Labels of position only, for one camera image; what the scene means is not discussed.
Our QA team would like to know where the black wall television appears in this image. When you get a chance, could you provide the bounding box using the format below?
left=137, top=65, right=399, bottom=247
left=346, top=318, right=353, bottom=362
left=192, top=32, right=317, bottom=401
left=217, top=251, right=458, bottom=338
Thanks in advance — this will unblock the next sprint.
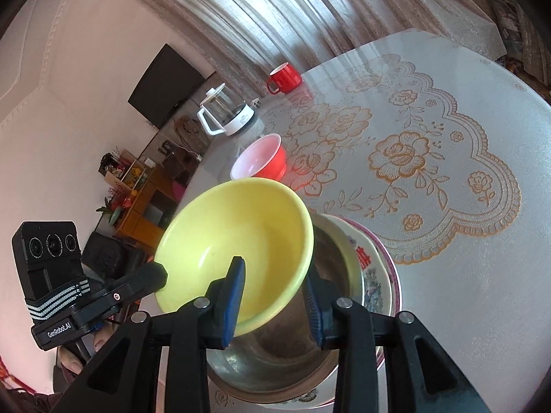
left=128, top=44, right=205, bottom=130

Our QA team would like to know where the stainless steel bowl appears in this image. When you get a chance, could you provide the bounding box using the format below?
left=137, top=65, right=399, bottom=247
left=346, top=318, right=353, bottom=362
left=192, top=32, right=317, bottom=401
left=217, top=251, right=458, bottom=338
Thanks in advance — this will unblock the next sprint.
left=206, top=213, right=364, bottom=404

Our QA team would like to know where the white plate purple rim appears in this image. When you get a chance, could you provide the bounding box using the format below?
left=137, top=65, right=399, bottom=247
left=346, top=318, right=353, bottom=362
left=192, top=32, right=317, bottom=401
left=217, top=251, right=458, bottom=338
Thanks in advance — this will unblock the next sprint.
left=270, top=214, right=402, bottom=411

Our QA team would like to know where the orange wooden cabinet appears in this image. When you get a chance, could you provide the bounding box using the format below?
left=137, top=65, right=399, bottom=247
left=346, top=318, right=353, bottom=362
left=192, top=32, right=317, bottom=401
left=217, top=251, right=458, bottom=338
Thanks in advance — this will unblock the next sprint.
left=114, top=166, right=185, bottom=253

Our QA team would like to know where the red mug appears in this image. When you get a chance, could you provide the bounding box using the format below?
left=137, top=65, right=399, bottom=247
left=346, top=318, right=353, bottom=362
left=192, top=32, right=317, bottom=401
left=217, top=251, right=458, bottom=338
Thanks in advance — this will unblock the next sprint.
left=266, top=63, right=303, bottom=94

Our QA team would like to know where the person's left hand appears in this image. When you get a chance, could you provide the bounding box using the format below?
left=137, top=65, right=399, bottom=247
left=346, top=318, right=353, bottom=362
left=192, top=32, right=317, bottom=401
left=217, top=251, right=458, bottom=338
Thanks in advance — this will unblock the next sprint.
left=57, top=322, right=117, bottom=376

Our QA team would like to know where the yellow plastic bowl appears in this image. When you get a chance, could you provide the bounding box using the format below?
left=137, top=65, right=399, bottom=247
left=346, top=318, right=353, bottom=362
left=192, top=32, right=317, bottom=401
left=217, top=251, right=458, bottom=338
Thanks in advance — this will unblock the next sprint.
left=155, top=178, right=314, bottom=336

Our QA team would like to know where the beige window curtain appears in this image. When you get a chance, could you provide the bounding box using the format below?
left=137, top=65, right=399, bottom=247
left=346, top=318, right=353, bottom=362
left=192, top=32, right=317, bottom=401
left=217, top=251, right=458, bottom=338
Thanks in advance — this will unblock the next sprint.
left=139, top=0, right=506, bottom=97

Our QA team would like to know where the wooden shelf with ornaments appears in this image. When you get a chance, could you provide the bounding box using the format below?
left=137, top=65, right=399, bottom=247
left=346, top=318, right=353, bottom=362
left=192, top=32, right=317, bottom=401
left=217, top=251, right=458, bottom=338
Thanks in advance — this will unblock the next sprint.
left=98, top=149, right=150, bottom=193

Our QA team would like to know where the white glass electric kettle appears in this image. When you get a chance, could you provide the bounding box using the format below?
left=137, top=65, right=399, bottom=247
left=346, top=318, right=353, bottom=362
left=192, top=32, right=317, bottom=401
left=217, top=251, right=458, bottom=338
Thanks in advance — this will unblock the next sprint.
left=197, top=83, right=254, bottom=136

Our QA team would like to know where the lace pattern table cover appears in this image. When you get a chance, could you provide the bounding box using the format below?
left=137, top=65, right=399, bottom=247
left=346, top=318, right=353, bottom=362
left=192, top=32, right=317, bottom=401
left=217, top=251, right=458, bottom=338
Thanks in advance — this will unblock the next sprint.
left=183, top=30, right=550, bottom=412

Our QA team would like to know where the red plastic bowl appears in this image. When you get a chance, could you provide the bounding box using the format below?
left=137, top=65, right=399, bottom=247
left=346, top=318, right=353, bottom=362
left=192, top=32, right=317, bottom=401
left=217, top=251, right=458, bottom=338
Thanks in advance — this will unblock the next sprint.
left=230, top=133, right=287, bottom=181

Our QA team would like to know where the white plate red blue pattern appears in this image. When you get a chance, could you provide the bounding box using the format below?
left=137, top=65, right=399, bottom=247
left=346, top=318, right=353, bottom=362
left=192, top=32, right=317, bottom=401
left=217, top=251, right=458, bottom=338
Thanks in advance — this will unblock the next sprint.
left=212, top=212, right=397, bottom=406

